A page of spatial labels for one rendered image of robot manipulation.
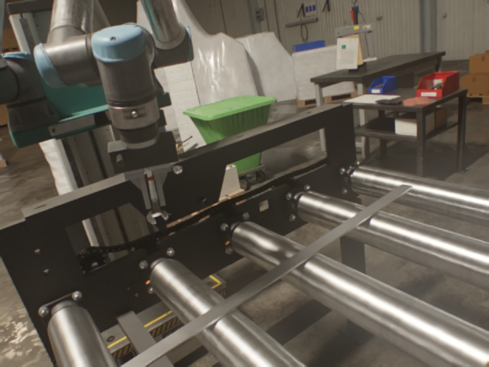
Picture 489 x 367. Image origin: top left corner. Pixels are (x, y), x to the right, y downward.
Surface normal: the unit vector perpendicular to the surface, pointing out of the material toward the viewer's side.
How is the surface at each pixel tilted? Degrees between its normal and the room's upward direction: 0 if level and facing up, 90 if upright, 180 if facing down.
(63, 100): 90
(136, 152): 101
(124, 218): 90
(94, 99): 90
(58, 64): 94
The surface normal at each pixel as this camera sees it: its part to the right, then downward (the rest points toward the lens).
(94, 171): 0.58, 0.21
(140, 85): 0.66, 0.36
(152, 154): 0.28, 0.49
